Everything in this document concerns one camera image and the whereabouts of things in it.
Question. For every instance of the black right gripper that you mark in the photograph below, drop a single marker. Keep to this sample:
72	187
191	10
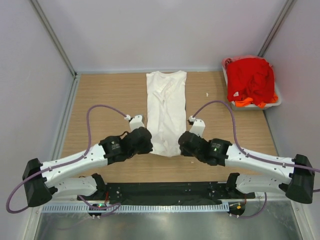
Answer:
184	152

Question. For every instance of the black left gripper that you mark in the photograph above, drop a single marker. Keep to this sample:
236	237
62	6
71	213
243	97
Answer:
147	149

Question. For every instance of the white t-shirt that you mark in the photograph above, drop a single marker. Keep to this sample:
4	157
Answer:
166	111

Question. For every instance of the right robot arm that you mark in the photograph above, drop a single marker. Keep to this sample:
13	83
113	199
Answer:
293	177

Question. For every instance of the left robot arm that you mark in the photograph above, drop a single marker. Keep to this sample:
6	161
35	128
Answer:
40	178

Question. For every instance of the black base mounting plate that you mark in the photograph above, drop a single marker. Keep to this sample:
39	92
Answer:
168	193

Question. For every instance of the orange garment in basket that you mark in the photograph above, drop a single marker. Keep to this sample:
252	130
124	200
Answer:
249	101

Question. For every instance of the red t-shirt in basket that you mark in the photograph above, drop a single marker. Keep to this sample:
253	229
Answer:
250	77

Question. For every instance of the grey perforated plastic basket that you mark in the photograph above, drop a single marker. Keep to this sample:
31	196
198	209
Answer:
262	106

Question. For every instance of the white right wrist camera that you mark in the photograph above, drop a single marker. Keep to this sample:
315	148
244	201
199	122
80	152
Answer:
197	126

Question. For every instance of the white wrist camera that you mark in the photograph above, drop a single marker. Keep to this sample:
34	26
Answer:
197	126
135	122

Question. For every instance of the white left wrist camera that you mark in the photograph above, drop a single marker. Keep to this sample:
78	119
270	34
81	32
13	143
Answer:
135	122

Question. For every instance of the slotted cable duct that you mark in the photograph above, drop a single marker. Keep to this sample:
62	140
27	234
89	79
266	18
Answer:
83	208

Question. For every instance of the aluminium frame rail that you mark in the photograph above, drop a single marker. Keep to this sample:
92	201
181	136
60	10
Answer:
81	187

